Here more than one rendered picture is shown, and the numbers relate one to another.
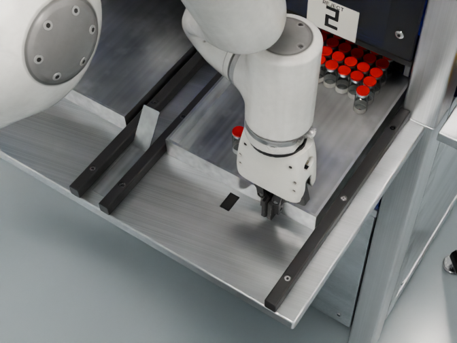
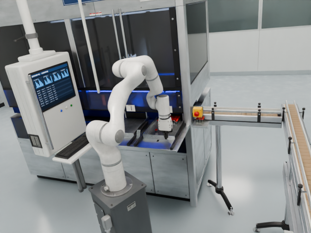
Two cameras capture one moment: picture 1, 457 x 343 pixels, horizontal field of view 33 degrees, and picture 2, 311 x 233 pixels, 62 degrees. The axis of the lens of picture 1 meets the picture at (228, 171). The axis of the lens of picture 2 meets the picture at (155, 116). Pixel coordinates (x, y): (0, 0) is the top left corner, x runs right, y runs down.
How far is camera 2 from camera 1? 1.11 m
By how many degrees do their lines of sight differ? 32
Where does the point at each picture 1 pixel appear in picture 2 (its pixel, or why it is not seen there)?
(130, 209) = (139, 145)
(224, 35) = (155, 89)
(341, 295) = (184, 187)
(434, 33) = (185, 104)
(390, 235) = (190, 159)
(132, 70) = (131, 130)
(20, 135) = not seen: hidden behind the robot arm
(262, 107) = (161, 108)
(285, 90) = (164, 103)
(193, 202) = (151, 142)
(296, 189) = (170, 126)
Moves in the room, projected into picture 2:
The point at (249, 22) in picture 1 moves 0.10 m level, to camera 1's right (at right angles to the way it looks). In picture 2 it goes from (158, 86) to (173, 83)
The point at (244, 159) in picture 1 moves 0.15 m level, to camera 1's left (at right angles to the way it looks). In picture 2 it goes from (159, 125) to (139, 129)
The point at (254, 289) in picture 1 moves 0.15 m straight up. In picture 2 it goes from (167, 148) to (165, 130)
